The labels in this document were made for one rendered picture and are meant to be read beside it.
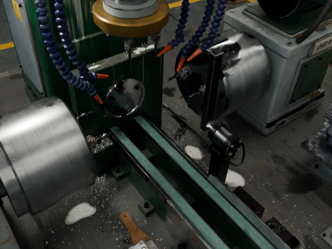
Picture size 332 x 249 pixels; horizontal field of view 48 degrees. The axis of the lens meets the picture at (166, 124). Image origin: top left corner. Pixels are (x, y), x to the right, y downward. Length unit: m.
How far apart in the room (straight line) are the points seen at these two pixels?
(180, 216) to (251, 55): 0.51
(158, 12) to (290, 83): 0.58
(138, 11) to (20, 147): 0.39
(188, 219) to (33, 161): 0.40
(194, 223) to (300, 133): 0.63
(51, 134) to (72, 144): 0.05
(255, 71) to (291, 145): 0.36
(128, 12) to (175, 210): 0.49
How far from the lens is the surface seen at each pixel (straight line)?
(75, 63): 0.89
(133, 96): 1.15
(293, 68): 1.26
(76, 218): 1.13
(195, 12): 3.91
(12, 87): 1.62
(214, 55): 0.91
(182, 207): 0.99
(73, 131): 0.86
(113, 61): 1.07
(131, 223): 1.09
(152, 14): 0.88
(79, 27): 1.11
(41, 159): 0.85
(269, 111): 1.31
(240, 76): 1.10
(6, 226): 0.89
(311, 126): 1.48
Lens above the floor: 1.74
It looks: 43 degrees down
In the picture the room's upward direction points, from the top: 3 degrees clockwise
